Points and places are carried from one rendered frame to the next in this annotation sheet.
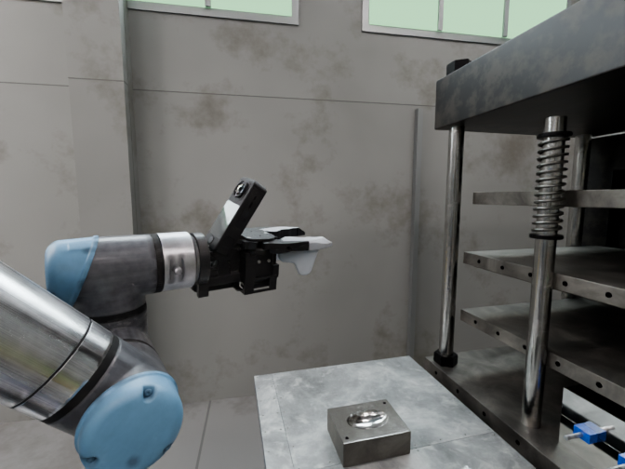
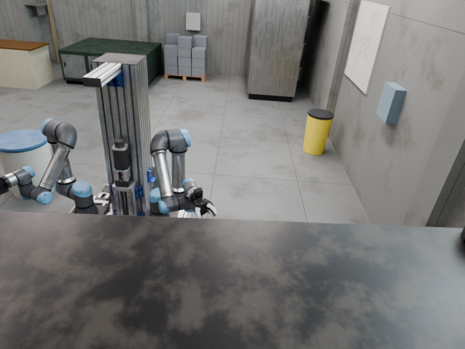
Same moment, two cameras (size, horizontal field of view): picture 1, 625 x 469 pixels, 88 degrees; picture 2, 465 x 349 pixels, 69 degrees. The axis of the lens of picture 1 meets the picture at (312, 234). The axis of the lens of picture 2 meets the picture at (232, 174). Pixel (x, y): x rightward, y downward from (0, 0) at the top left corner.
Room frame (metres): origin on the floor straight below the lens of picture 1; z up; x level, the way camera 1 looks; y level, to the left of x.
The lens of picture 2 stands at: (0.90, -1.32, 2.51)
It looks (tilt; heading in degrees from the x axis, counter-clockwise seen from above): 31 degrees down; 100
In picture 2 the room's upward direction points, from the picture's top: 4 degrees clockwise
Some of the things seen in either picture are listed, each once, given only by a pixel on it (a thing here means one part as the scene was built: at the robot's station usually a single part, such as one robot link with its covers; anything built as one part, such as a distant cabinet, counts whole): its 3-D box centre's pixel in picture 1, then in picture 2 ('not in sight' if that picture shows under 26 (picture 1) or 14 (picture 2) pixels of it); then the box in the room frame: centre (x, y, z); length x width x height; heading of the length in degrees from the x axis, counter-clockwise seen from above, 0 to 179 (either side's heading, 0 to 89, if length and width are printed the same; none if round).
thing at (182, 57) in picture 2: not in sight; (186, 57); (-2.17, 7.45, 0.52); 1.05 x 0.70 x 1.04; 11
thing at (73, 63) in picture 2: not in sight; (115, 61); (-3.74, 6.62, 0.38); 1.94 x 1.77 x 0.77; 11
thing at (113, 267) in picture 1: (107, 271); (190, 188); (0.38, 0.24, 1.43); 0.11 x 0.08 x 0.09; 126
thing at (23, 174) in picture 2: not in sight; (23, 174); (-0.57, 0.07, 1.43); 0.11 x 0.08 x 0.09; 75
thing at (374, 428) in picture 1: (366, 430); not in sight; (0.89, -0.16, 0.83); 0.20 x 0.15 x 0.07; 104
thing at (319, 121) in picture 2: not in sight; (316, 132); (1.27, 4.08, 0.33); 0.42 x 0.42 x 0.67
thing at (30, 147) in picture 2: not in sight; (28, 165); (-2.15, 1.68, 0.35); 0.57 x 0.57 x 0.70
